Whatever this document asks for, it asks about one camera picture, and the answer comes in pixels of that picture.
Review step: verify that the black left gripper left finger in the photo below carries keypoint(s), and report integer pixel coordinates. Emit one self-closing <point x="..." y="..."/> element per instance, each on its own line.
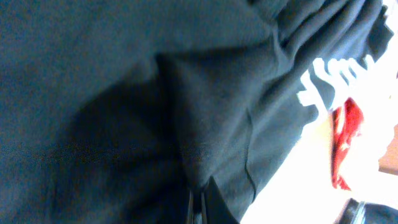
<point x="194" y="213"/>

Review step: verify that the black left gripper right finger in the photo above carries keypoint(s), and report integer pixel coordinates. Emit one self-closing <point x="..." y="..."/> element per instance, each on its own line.
<point x="215" y="210"/>

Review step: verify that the dark green t-shirt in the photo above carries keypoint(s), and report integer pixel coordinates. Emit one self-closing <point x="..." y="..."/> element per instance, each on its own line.
<point x="111" y="111"/>

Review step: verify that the red shirt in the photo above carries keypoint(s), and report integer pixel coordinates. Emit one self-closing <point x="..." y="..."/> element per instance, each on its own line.
<point x="347" y="120"/>

